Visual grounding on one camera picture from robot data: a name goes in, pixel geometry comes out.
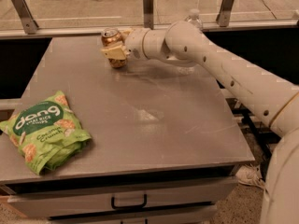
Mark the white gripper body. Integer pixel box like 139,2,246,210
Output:
125,28,150,60

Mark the orange soda can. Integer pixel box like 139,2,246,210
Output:
101,28,127,68

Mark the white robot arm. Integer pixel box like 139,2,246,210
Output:
101,21,299,224

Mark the clear plastic water bottle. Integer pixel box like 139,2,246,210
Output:
185,8,203,31

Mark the green rice chips bag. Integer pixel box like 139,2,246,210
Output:
0,91,91,175

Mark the black metal stand leg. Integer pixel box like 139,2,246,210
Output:
241,111,272,159

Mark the grey upper drawer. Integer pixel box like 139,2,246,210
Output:
8,176,236,217

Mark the grey drawer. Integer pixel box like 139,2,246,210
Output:
49,205,217,224
8,176,236,217

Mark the grey lower drawer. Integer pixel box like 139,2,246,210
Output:
49,205,217,224

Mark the middle metal glass bracket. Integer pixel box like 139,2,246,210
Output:
143,0,154,29

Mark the metal glass bracket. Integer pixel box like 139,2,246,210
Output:
11,0,39,35
143,0,154,29
216,0,235,27

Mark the right metal glass bracket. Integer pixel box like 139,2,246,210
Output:
216,0,235,27

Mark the left metal glass bracket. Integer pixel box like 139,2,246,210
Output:
11,0,39,35

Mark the black drawer handle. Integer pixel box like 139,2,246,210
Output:
110,194,148,210

